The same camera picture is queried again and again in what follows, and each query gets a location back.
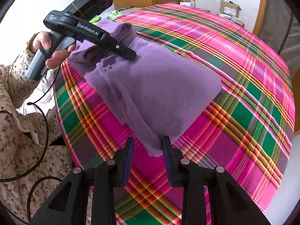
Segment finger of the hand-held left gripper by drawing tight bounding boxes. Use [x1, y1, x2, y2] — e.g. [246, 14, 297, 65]
[103, 36, 137, 61]

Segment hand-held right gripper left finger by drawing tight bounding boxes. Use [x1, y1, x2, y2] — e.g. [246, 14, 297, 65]
[29, 136, 135, 225]

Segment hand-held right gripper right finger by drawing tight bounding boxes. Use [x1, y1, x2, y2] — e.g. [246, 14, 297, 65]
[160, 136, 271, 225]

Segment purple fleece garment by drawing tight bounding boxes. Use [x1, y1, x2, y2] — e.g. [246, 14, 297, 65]
[67, 19, 223, 157]

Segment person's left forearm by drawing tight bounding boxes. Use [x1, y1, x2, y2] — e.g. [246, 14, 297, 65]
[0, 34, 47, 106]

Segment person's left hand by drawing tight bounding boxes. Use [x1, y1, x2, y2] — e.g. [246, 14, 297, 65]
[32, 31, 77, 69]

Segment pink green plaid bed sheet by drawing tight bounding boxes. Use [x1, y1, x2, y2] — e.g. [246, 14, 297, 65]
[53, 3, 295, 225]

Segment person's floral jacket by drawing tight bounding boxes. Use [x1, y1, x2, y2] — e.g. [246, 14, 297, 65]
[0, 64, 92, 225]

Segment white plastic parcel bag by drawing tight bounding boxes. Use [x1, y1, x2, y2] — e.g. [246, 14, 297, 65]
[218, 14, 245, 27]

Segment brown cardboard box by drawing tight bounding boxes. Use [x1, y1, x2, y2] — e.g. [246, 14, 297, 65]
[220, 0, 242, 17]

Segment clear plastic door curtain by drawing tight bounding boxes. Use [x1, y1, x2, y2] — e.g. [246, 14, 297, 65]
[258, 0, 294, 57]

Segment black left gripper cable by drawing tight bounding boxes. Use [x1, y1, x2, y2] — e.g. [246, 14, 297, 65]
[0, 61, 64, 183]

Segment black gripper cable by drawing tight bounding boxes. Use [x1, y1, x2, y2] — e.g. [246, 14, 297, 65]
[26, 177, 62, 223]
[0, 61, 64, 183]

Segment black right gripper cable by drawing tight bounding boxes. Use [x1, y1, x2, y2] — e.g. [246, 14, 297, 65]
[26, 177, 62, 223]

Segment wooden door frame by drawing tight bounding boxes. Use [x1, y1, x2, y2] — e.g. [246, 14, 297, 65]
[253, 0, 269, 37]

